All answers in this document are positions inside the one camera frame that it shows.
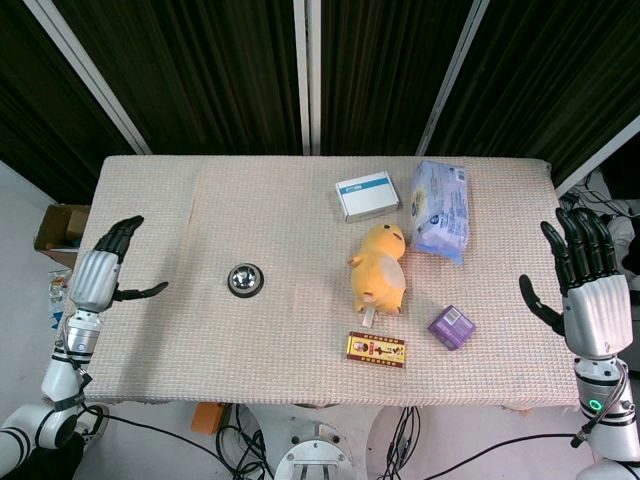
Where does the white box with blue stripe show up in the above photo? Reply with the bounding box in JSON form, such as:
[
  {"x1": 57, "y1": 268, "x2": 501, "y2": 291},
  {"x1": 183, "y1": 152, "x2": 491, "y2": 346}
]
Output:
[{"x1": 334, "y1": 170, "x2": 401, "y2": 224}]

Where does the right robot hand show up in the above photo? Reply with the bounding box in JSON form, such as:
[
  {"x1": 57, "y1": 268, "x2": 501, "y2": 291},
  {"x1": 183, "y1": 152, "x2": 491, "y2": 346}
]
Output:
[{"x1": 518, "y1": 206, "x2": 633, "y2": 360}]

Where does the blue wet wipes pack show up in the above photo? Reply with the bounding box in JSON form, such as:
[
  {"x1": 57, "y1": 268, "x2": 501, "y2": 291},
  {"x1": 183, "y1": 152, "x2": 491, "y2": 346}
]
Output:
[{"x1": 409, "y1": 159, "x2": 472, "y2": 267}]

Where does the brown cardboard box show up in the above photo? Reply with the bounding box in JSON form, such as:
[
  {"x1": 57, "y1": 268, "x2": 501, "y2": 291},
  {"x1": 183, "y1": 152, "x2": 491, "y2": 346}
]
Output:
[{"x1": 33, "y1": 203, "x2": 92, "y2": 268}]

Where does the yellow plush duck toy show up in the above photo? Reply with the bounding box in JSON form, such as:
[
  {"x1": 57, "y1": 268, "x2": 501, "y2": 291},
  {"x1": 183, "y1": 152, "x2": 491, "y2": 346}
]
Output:
[{"x1": 348, "y1": 222, "x2": 407, "y2": 316}]

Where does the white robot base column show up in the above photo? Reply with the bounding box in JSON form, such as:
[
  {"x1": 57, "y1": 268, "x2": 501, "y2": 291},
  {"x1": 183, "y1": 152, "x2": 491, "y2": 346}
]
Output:
[{"x1": 243, "y1": 403, "x2": 386, "y2": 480}]

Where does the orange object under table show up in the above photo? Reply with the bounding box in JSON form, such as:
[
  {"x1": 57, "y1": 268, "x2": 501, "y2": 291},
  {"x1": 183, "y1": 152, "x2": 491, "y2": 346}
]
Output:
[{"x1": 191, "y1": 402, "x2": 227, "y2": 435}]

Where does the beige woven table cloth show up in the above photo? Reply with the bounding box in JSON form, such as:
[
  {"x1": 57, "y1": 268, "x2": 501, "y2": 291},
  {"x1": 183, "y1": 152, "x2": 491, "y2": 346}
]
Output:
[{"x1": 40, "y1": 154, "x2": 585, "y2": 412}]

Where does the black floor cable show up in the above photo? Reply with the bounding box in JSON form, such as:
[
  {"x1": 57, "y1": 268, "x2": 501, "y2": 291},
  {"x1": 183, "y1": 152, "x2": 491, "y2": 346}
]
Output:
[
  {"x1": 89, "y1": 403, "x2": 274, "y2": 480},
  {"x1": 422, "y1": 432, "x2": 581, "y2": 480}
]

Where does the small purple box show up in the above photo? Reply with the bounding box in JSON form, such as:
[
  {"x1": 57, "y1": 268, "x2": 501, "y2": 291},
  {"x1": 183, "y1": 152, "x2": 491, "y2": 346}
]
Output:
[{"x1": 427, "y1": 304, "x2": 477, "y2": 352}]

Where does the colourful printed bag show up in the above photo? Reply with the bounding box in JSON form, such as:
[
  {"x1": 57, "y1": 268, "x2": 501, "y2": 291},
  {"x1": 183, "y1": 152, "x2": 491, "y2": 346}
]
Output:
[{"x1": 47, "y1": 268, "x2": 74, "y2": 331}]

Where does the small metal bowl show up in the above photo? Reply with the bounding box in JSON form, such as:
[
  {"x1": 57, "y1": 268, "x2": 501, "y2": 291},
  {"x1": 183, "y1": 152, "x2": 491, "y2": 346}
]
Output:
[{"x1": 227, "y1": 263, "x2": 265, "y2": 299}]

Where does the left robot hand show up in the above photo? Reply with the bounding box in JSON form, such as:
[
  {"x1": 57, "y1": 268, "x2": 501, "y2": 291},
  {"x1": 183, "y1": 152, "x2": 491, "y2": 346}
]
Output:
[{"x1": 68, "y1": 215, "x2": 170, "y2": 314}]

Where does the red and gold flat box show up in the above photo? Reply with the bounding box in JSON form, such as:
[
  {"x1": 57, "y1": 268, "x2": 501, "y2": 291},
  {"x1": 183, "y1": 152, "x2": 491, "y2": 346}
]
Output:
[{"x1": 345, "y1": 330, "x2": 407, "y2": 370}]

